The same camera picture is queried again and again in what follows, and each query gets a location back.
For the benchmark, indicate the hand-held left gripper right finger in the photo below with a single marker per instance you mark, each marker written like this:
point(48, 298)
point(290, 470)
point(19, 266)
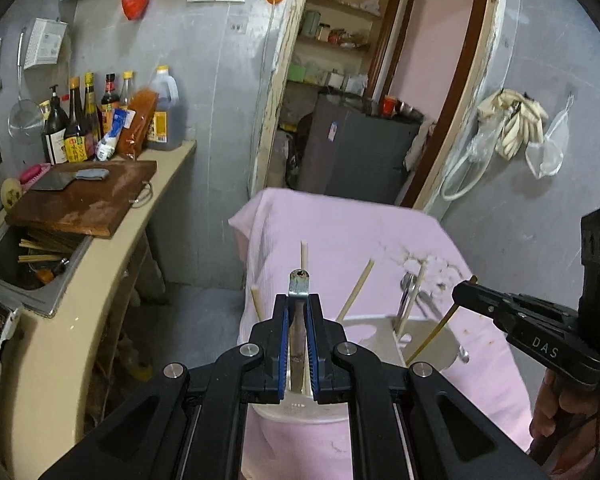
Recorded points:
point(314, 345)

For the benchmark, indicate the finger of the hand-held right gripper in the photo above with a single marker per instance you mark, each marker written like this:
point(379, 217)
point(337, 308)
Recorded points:
point(472, 296)

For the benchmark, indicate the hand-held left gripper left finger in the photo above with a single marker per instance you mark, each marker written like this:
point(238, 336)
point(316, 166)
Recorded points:
point(282, 345)

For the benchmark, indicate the wooden chopsticks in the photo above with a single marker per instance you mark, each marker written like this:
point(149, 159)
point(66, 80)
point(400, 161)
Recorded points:
point(440, 320)

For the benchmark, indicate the white utensil holder cup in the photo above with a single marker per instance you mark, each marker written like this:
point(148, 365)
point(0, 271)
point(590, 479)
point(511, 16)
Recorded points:
point(430, 345)

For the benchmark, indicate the metal spoon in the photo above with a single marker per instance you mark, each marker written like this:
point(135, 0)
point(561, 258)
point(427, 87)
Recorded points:
point(408, 287)

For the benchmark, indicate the person's right hand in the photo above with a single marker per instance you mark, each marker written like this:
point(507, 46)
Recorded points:
point(545, 410)

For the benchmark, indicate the small metal utensil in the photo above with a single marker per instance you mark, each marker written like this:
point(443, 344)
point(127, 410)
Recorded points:
point(463, 355)

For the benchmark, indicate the pink tablecloth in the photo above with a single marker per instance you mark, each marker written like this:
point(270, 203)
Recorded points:
point(340, 225)

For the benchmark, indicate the clear plastic bag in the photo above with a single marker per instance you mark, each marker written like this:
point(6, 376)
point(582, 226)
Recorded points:
point(545, 155)

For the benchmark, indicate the grey cabinet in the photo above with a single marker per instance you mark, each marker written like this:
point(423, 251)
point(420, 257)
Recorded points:
point(360, 150)

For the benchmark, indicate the beige kitchen counter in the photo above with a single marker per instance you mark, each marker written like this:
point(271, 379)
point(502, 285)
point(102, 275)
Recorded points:
point(130, 240)

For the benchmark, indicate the red can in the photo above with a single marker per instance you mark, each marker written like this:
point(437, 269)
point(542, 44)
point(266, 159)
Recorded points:
point(390, 106)

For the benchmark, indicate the wooden cutting board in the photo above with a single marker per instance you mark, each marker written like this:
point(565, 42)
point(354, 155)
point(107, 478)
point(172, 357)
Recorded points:
point(90, 205)

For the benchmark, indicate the steel sink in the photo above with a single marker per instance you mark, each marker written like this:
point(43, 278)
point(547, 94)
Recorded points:
point(35, 296)

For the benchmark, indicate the large dark oil jug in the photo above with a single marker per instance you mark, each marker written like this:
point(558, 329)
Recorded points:
point(167, 120)

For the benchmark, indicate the pile of dark chopsticks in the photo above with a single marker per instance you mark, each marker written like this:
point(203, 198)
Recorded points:
point(45, 245)

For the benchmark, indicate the orange seasoning packet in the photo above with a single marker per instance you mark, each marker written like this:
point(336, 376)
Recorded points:
point(137, 125)

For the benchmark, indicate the white seasoning pouch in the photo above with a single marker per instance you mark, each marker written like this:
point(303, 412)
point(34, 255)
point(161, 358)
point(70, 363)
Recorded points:
point(112, 135)

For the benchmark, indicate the green container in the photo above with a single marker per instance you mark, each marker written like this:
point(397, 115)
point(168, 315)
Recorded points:
point(296, 72)

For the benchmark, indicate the cleaver knife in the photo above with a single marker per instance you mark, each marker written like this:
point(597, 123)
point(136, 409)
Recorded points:
point(55, 180)

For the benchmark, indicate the dark bottle yellow label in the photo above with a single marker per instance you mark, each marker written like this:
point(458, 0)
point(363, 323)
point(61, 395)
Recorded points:
point(76, 135)

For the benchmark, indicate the sauce bottle red cap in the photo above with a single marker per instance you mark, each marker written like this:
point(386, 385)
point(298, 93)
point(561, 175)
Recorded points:
point(110, 102)

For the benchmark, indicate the clear bottle yellow cap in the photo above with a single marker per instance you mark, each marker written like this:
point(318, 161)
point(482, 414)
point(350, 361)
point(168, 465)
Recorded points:
point(126, 90)

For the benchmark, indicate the pink brush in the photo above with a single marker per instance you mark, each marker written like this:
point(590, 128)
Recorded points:
point(34, 174)

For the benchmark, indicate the sauce bottle yellow cap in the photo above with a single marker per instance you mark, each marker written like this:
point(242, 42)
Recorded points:
point(92, 110)

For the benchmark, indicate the dark pump bottle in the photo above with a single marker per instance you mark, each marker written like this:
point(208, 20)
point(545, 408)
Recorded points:
point(55, 135)

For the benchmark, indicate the round yellow sponge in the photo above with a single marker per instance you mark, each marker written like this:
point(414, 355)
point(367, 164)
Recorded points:
point(11, 194)

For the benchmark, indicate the pantry shelf unit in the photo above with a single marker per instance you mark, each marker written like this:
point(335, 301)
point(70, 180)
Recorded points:
point(340, 6)

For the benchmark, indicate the mesh strainer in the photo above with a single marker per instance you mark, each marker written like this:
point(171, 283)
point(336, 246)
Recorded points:
point(26, 120)

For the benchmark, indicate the wooden door frame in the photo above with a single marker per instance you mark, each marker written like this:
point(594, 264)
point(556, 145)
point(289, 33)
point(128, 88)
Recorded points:
point(275, 110)

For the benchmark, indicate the white wall box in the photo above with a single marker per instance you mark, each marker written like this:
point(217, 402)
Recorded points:
point(45, 42)

